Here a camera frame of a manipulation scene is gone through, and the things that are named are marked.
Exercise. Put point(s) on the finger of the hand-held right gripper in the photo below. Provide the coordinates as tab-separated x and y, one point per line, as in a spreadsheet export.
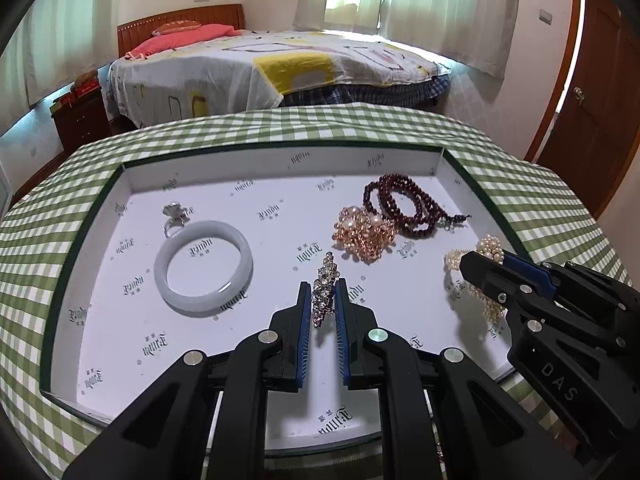
487	275
535	271

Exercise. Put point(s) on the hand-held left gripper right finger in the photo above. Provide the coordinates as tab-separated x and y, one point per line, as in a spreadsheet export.
342	340

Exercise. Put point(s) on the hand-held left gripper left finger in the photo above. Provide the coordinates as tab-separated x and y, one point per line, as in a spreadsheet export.
300	340

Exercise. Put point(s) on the rhinestone hair clip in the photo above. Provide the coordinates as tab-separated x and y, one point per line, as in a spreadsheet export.
325	285

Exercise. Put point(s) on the white shallow box tray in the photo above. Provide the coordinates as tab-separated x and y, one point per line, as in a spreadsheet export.
280	240

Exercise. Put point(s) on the pale jade bangle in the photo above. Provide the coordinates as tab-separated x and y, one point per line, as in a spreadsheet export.
200	306

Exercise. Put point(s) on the gold pearl brooch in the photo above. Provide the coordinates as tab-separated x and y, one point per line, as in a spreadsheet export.
362	232

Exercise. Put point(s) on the brown wooden door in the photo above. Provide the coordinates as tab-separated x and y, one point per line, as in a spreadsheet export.
600	110

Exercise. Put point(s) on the bed with patterned sheet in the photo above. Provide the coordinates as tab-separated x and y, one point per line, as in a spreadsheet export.
250	70

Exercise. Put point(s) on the dark wooden nightstand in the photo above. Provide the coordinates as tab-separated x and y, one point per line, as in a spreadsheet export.
82	122

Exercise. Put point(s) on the pink pillow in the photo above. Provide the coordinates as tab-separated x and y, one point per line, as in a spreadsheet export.
175	40

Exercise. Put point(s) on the red boxes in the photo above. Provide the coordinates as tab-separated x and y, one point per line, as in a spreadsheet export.
85	89

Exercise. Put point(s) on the red embroidered cushion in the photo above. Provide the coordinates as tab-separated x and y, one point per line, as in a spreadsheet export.
175	26

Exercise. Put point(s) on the brown plush toy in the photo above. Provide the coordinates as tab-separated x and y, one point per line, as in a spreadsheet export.
86	77

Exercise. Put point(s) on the wooden headboard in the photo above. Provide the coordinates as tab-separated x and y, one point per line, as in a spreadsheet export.
200	15

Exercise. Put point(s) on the wall light switch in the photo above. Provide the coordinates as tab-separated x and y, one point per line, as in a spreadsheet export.
546	16

